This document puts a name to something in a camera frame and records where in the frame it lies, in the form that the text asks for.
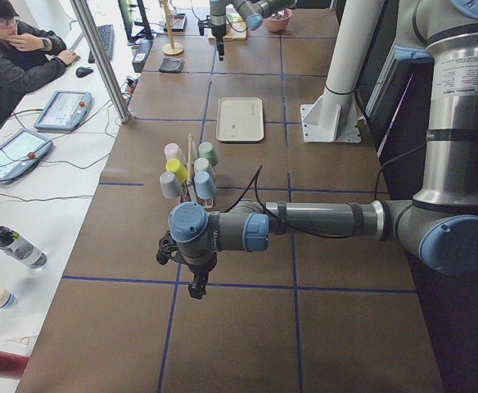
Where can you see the grey folded cloth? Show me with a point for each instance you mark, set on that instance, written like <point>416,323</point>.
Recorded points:
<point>171,65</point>

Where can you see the pink cup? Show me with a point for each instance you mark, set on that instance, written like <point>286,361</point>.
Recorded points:
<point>173,151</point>

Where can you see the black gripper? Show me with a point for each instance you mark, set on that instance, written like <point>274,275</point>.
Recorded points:
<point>198,271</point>
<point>219,33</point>

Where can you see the blue cup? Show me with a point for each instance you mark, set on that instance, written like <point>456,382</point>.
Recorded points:
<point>204,185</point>

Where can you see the pink bowl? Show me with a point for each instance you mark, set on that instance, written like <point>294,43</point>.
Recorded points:
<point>277,22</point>

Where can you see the wooden mug tree stand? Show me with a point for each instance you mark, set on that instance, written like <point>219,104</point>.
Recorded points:
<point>171,48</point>

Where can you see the teach pendant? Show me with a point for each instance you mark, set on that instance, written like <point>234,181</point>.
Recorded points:
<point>22,152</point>
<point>64,112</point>

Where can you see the black computer mouse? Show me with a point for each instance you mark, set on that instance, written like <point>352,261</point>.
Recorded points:
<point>83,71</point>

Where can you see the wooden rack handle rod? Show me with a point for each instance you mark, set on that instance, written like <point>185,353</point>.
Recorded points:
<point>190,156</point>

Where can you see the beige rabbit tray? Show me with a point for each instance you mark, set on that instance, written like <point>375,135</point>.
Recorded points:
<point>240,119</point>

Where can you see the black keyboard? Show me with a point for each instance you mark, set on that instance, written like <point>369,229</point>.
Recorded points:
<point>107,36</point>

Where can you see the seated person in black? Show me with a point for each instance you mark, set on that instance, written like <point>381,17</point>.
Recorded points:
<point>30,59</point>

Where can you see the far teach pendant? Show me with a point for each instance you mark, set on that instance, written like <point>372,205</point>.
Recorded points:
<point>64,112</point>

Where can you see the beige cup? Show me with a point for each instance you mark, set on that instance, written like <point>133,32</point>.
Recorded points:
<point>203,165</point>

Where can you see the clear water bottle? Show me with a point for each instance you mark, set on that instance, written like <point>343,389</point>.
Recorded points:
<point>19,248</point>

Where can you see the grey cup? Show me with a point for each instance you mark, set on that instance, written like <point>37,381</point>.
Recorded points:
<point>170,186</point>

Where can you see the wooden cutting board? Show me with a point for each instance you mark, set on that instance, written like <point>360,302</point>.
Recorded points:
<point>236,32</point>

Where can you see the yellow cup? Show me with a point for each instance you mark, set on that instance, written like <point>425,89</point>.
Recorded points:
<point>176,167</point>

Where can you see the green cup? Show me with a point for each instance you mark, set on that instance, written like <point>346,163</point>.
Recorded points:
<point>207,150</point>

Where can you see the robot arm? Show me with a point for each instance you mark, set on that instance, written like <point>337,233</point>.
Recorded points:
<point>439,225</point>
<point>253,14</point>

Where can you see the aluminium frame post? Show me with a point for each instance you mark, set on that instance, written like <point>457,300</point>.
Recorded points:
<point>88,26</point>

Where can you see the near teach pendant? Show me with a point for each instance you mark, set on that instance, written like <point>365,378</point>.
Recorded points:
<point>22,152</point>

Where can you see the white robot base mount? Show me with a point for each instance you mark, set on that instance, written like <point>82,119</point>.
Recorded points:
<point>333,117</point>

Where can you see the white wire cup rack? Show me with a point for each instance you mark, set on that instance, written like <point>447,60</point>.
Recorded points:
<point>192,196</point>

